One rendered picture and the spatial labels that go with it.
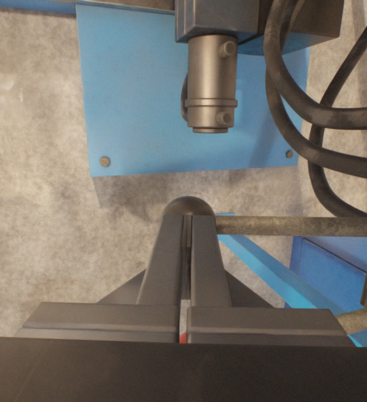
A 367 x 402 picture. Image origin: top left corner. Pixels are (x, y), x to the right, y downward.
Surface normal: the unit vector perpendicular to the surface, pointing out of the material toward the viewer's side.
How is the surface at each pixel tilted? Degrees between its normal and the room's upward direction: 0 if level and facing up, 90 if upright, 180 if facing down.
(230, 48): 0
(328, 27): 0
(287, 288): 90
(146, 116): 0
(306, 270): 90
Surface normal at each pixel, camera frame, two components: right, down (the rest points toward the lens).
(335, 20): 0.31, 0.27
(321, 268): -0.95, 0.08
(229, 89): 0.60, 0.23
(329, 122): -0.83, 0.47
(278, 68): -0.41, -0.45
